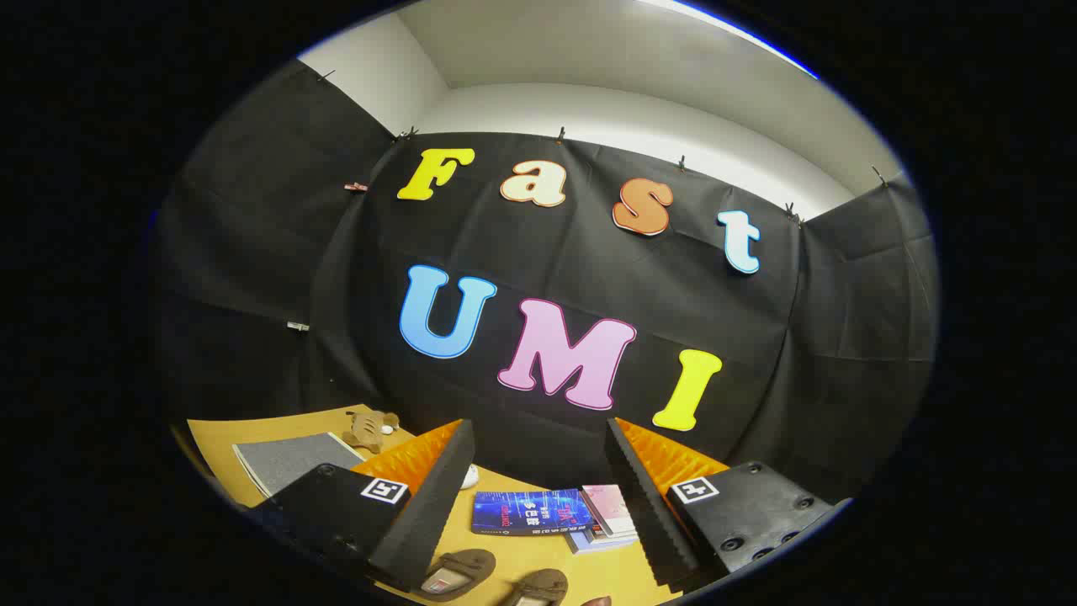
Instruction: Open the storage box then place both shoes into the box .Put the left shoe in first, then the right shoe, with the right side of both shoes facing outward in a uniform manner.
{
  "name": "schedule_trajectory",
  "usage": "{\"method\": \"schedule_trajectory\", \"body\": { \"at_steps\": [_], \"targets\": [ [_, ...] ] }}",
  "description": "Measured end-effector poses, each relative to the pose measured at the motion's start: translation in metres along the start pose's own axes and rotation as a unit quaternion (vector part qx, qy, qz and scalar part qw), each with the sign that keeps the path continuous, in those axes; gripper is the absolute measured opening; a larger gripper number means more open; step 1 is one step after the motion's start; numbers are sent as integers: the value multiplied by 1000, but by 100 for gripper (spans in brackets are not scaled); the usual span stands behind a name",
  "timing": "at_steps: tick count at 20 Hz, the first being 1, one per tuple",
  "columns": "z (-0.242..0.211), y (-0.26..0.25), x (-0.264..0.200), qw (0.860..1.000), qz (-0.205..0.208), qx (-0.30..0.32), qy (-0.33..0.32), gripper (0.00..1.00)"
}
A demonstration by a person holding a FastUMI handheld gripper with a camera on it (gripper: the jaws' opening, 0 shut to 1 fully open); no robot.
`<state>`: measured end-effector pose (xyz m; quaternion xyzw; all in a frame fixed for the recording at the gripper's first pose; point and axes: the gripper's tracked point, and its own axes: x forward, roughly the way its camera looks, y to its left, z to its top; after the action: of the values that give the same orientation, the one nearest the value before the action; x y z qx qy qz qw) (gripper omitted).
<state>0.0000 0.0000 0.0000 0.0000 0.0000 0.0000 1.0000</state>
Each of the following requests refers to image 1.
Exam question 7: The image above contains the light blue book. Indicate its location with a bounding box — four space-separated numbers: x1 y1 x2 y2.
568 529 638 555

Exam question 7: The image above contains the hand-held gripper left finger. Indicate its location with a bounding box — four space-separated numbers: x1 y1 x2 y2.
252 418 476 593

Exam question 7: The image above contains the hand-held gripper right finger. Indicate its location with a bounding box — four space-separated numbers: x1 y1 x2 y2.
606 417 851 590

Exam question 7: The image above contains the grey fabric storage box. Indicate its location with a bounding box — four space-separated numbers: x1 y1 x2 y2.
231 433 364 497

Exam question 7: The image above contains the pink cover book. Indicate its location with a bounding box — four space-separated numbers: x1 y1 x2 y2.
581 484 638 540

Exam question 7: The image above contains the brown fuzzy shoe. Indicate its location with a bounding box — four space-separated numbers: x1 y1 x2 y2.
418 549 497 603
505 569 569 606

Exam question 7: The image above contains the dark blue book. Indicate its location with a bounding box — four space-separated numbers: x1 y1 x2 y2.
471 489 595 537

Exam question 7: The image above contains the brown striped plush toy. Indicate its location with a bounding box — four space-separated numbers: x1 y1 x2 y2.
343 410 401 454

